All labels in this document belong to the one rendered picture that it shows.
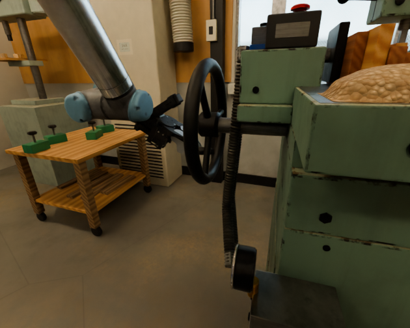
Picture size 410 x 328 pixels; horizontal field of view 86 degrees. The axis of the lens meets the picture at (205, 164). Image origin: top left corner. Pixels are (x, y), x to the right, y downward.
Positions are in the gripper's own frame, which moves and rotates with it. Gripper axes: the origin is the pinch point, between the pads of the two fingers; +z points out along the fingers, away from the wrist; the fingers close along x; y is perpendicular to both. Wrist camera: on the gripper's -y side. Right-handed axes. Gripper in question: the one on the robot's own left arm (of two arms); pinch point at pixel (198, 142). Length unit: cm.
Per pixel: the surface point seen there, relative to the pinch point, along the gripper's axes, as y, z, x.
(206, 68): -20.9, -3.6, 14.9
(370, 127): -27, 17, 40
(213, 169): 0.3, 8.1, 8.3
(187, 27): -21, -62, -108
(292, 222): -11.5, 21.8, 30.8
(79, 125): 102, -126, -106
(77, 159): 55, -54, -21
